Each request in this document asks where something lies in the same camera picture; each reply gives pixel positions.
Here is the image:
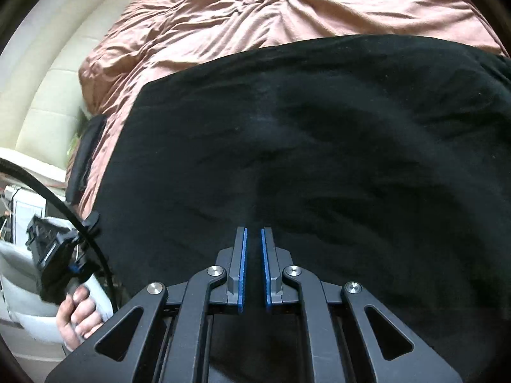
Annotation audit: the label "cream padded headboard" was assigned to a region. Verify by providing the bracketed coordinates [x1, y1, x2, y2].
[0, 0, 188, 176]

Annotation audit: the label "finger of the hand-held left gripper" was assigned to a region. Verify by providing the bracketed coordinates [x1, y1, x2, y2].
[80, 211, 100, 241]

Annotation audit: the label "black braided cable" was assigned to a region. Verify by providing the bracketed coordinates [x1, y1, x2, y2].
[0, 157, 120, 316]

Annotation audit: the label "black pants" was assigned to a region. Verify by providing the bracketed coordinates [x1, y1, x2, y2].
[84, 34, 511, 383]

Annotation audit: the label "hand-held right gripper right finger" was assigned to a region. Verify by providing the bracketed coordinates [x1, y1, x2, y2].
[260, 227, 464, 383]

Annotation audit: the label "dark blue cushion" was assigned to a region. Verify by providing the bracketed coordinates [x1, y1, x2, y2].
[66, 115, 108, 208]

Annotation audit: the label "white bedside cabinet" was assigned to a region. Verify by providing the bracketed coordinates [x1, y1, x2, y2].
[0, 184, 72, 352]

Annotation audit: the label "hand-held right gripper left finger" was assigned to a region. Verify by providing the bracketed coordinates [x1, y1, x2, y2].
[44, 227, 249, 383]

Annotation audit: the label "pink-brown duvet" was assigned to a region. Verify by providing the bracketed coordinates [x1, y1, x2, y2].
[66, 0, 507, 216]

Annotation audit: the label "person's left hand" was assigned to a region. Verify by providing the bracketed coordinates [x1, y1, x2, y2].
[56, 287, 105, 354]

